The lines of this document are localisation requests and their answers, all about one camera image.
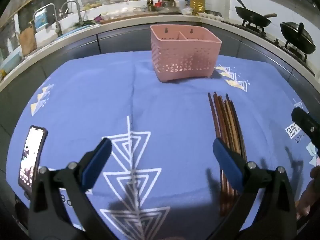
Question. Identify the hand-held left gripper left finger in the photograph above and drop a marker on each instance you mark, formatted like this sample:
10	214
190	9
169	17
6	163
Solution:
96	165

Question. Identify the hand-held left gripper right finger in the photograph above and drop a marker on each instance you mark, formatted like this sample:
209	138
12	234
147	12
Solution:
228	165

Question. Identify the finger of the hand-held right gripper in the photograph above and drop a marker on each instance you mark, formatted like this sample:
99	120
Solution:
306	125

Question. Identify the bundle of wooden chopsticks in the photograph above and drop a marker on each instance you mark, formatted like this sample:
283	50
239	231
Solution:
225	120

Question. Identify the pink plastic utensil basket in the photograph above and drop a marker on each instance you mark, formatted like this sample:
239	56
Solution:
182	55

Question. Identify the person's right hand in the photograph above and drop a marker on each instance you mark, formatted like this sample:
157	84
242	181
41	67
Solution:
305	200

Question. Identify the black smartphone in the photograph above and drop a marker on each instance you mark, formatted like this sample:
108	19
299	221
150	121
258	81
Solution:
31	160

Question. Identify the blue printed tablecloth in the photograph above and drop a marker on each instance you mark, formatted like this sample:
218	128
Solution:
150	110

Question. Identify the black pan with lid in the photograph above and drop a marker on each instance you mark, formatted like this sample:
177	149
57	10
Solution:
297	38

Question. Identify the gas stove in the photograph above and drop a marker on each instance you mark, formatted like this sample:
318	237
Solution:
275	40

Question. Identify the wooden cutting board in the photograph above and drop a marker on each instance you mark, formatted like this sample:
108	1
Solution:
27	41

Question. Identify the tray of eggs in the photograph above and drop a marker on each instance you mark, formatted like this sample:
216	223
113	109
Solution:
211	15

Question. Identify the purple vegetable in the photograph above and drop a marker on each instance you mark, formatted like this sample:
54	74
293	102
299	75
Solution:
98	19

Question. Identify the tall steel faucet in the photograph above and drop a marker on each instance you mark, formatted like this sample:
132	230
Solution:
53	17
78	10

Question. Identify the blue detergent container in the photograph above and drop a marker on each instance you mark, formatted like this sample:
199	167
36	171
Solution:
40	18

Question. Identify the large yellow oil bottle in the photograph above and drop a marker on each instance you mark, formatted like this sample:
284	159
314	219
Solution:
198	1

